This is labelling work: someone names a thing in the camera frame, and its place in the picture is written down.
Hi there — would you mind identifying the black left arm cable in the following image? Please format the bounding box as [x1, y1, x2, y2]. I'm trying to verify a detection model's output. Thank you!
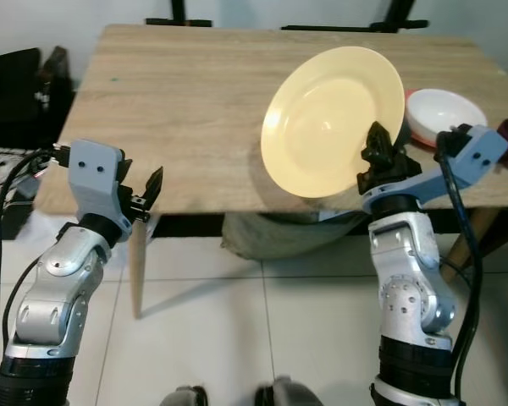
[0, 145, 74, 398]

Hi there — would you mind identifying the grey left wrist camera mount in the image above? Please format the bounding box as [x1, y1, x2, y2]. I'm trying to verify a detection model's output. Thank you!
[68, 140, 136, 222]

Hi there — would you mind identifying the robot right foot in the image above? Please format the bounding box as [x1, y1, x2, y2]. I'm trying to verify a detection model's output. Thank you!
[254, 376, 324, 406]

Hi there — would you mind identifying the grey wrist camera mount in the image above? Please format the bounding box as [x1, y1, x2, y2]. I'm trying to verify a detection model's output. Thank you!
[362, 125, 508, 212]
[68, 140, 136, 222]

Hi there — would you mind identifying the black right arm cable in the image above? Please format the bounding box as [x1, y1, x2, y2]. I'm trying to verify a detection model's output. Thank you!
[434, 129, 485, 403]

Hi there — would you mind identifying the light wooden table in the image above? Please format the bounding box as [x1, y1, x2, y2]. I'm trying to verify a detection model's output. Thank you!
[34, 24, 508, 321]

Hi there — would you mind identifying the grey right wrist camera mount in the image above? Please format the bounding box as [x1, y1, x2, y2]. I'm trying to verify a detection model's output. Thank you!
[362, 125, 508, 212]

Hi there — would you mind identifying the white bowl with red outside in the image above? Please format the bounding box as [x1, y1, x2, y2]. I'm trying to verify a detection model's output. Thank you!
[404, 88, 490, 151]

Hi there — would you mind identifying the pale yellow round plate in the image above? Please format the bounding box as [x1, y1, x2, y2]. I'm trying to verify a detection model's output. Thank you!
[261, 47, 406, 200]

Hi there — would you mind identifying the small black stand base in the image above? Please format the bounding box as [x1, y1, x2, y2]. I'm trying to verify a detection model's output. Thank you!
[146, 0, 213, 28]

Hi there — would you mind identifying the black bag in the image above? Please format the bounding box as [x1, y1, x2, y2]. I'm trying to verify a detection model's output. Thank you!
[0, 47, 75, 150]

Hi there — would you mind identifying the grey-green sack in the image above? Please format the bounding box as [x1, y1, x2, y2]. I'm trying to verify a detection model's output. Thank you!
[220, 211, 370, 261]

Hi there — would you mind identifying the wide black stand base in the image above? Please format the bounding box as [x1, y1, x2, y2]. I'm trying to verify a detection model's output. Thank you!
[281, 0, 431, 34]

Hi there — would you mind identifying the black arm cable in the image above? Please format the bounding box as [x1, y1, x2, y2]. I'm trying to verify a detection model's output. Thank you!
[434, 129, 485, 403]
[0, 145, 74, 398]

